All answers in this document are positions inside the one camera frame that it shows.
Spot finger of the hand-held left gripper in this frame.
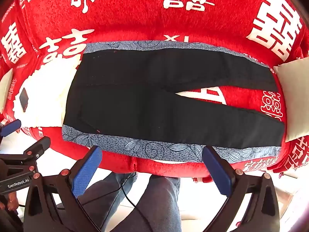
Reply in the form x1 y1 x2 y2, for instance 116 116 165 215
0 136 52 174
0 118 22 139

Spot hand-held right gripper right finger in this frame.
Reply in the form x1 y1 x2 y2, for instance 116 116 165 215
202 146 281 232

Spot person's right leg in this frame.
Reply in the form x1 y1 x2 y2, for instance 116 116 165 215
126 174 182 232

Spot black pants with floral trim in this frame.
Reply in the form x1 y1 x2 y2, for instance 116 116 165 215
61 41 286 164

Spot black cable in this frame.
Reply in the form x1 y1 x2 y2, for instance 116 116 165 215
119 170 151 232

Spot person's left hand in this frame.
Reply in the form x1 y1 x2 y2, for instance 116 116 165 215
0 192 19 211

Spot person's leg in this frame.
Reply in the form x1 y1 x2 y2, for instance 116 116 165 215
77 171 138 232
126 174 182 232

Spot beige cushion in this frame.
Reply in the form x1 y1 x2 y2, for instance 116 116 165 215
0 68 14 114

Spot white cushion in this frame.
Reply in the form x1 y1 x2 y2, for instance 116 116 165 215
274 57 309 142

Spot person's left leg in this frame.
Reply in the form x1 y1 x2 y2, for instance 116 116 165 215
77 171 138 232

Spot red printed blanket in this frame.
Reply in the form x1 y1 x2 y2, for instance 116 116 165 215
0 0 309 184

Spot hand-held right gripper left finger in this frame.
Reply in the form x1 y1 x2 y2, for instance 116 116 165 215
23 146 103 232

